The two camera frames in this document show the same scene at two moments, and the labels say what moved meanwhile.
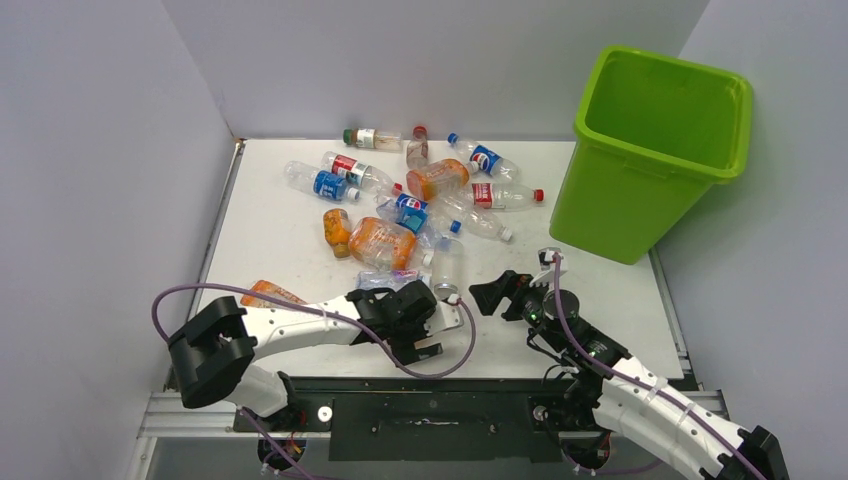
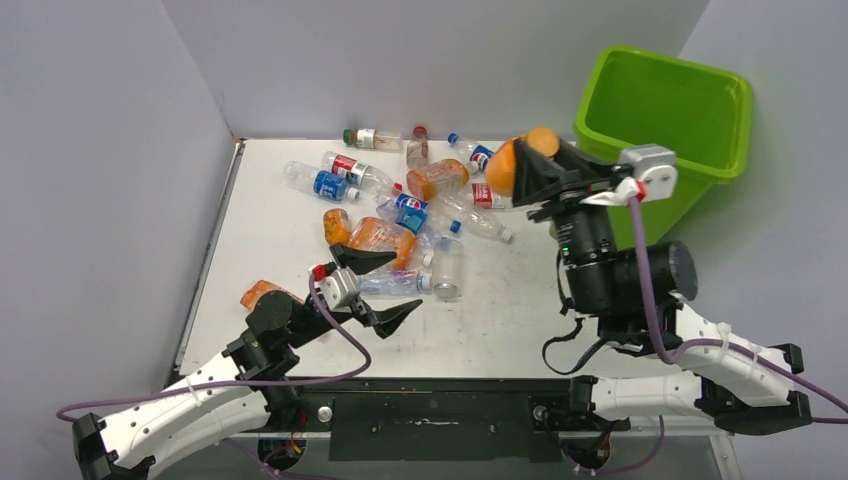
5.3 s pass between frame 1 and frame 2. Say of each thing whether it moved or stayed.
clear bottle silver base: stayed
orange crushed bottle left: stayed
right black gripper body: moved
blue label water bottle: stayed
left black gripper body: moved
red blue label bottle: stayed
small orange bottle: stayed
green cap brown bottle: stayed
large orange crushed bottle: stayed
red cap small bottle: stayed
